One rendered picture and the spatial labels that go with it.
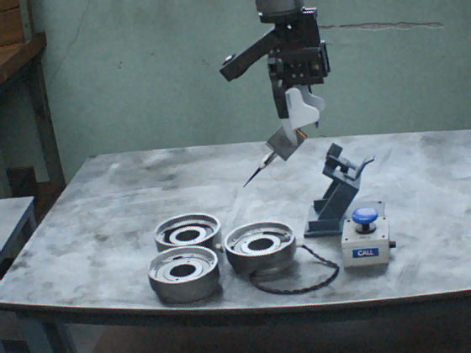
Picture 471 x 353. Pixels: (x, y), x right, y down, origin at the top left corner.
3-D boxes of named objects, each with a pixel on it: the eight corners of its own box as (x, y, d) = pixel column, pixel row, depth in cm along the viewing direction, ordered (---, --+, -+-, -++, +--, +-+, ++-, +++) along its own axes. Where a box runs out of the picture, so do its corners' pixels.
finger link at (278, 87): (287, 120, 125) (277, 62, 123) (277, 121, 126) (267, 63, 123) (293, 113, 129) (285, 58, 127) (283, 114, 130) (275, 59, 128)
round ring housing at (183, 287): (229, 295, 120) (224, 271, 118) (158, 312, 118) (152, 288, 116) (213, 263, 129) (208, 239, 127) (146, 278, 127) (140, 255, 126)
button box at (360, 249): (343, 269, 121) (341, 240, 119) (346, 244, 128) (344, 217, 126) (395, 264, 119) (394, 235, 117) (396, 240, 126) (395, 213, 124)
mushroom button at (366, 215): (352, 248, 121) (350, 218, 119) (354, 234, 125) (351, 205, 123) (378, 246, 120) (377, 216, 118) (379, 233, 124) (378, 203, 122)
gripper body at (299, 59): (324, 88, 123) (309, 13, 119) (267, 93, 126) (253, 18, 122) (331, 75, 130) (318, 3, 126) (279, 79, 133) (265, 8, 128)
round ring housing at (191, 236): (145, 261, 132) (140, 239, 131) (183, 231, 140) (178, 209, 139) (199, 273, 127) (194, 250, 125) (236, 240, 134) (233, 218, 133)
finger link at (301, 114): (321, 148, 126) (313, 87, 124) (283, 150, 128) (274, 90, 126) (325, 143, 129) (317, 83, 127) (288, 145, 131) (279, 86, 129)
